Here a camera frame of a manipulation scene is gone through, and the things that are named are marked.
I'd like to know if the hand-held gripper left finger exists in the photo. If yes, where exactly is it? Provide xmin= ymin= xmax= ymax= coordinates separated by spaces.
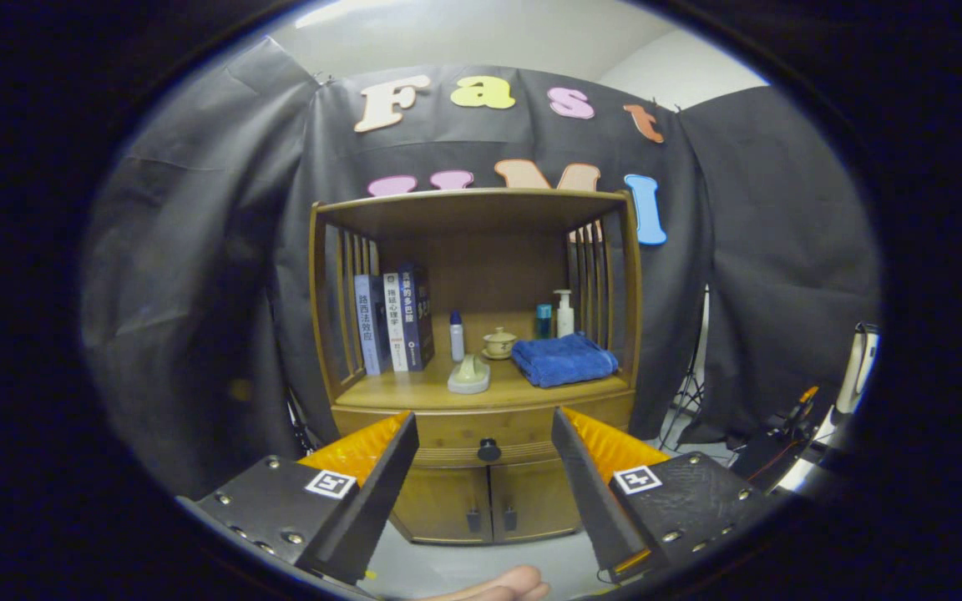
xmin=176 ymin=411 xmax=420 ymax=585

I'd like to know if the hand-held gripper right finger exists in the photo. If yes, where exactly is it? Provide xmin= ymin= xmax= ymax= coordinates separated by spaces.
xmin=550 ymin=407 xmax=770 ymax=585

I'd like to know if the wooden drawer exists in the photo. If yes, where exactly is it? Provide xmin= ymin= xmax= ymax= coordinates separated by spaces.
xmin=331 ymin=391 xmax=637 ymax=468

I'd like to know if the wooden cabinet door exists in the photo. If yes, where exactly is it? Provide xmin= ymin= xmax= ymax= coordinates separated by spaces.
xmin=489 ymin=459 xmax=584 ymax=543
xmin=389 ymin=466 xmax=492 ymax=546

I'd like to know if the wooden countertop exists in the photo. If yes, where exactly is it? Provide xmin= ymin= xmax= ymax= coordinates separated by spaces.
xmin=335 ymin=359 xmax=634 ymax=412

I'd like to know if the wooden cabinet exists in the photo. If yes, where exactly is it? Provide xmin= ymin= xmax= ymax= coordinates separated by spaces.
xmin=307 ymin=188 xmax=645 ymax=546

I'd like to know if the blue folded towel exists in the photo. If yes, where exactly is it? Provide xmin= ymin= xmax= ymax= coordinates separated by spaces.
xmin=510 ymin=332 xmax=620 ymax=389

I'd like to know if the black tripod stand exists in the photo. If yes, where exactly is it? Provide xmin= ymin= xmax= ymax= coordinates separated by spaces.
xmin=661 ymin=288 xmax=711 ymax=456

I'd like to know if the light blue book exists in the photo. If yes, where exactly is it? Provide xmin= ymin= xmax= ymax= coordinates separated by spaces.
xmin=353 ymin=274 xmax=392 ymax=376

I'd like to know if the white spine book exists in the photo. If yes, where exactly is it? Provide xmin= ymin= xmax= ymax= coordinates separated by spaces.
xmin=382 ymin=271 xmax=409 ymax=373

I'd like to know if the beige lidded teacup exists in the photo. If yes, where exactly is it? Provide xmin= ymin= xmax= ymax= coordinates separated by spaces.
xmin=481 ymin=326 xmax=519 ymax=361

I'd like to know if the dark blue book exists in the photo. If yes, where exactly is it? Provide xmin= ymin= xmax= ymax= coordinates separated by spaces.
xmin=398 ymin=263 xmax=436 ymax=371

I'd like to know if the black equipment with orange clip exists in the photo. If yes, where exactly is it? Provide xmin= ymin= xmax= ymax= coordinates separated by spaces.
xmin=732 ymin=384 xmax=833 ymax=493

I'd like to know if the white device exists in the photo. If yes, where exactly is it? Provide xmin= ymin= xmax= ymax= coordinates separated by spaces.
xmin=832 ymin=322 xmax=880 ymax=418

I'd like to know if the black backdrop cloth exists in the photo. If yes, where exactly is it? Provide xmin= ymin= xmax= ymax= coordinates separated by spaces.
xmin=80 ymin=33 xmax=881 ymax=502

